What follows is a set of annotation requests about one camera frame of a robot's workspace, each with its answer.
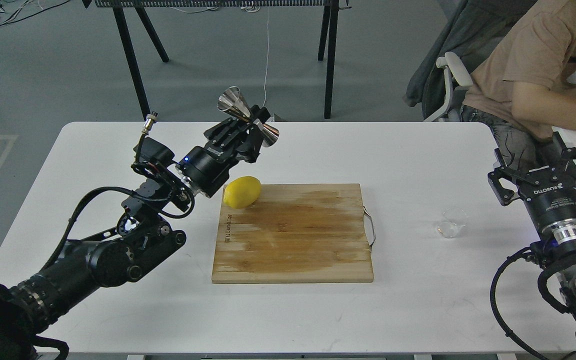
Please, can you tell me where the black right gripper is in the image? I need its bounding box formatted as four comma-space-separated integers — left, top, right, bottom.
487, 131, 576, 238

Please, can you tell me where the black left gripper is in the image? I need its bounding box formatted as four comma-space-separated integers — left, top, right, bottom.
180, 105, 271, 198

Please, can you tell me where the steel double jigger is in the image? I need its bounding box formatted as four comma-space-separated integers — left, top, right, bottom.
217, 86, 280, 148

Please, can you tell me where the small clear glass cup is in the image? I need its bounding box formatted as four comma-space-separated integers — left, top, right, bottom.
435, 206, 469, 239

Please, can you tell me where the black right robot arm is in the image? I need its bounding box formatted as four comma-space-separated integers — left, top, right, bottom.
487, 132, 576, 360

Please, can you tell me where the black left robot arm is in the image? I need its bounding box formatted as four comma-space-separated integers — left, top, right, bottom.
0, 103, 279, 360

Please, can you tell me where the yellow lemon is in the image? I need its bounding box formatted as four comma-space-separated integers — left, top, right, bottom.
222, 176, 262, 209

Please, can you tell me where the person in brown shirt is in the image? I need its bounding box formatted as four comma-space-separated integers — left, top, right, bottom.
461, 0, 576, 173

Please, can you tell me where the wooden cutting board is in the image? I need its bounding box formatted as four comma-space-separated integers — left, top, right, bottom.
211, 183, 374, 284

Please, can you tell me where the white office chair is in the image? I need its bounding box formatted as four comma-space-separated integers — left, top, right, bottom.
422, 51, 473, 123

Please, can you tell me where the grey jacket on chair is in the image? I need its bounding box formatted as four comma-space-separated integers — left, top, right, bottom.
403, 0, 535, 118

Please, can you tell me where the white cable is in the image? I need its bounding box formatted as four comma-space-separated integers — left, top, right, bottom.
255, 5, 275, 122

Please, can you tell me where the black metal table frame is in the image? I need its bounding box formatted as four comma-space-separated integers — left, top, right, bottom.
82, 0, 348, 121

